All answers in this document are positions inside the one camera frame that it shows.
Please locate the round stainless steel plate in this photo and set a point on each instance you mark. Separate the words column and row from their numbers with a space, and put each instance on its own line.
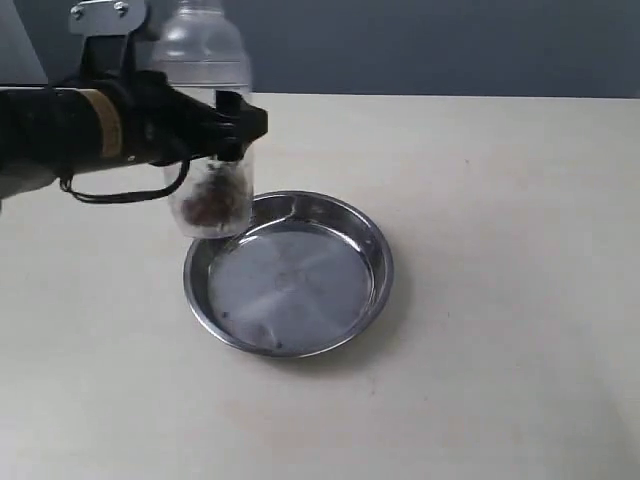
column 309, row 274

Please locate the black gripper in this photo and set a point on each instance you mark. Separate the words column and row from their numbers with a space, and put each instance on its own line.
column 143, row 117

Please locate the clear plastic shaker bottle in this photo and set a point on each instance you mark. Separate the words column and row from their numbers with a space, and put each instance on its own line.
column 202, row 53

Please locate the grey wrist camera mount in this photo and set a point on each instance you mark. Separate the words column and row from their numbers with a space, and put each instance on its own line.
column 107, row 18

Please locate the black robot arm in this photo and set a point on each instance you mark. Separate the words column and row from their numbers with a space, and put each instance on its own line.
column 53, row 132

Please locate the brown beans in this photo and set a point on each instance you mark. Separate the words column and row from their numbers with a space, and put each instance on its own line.
column 219, row 202

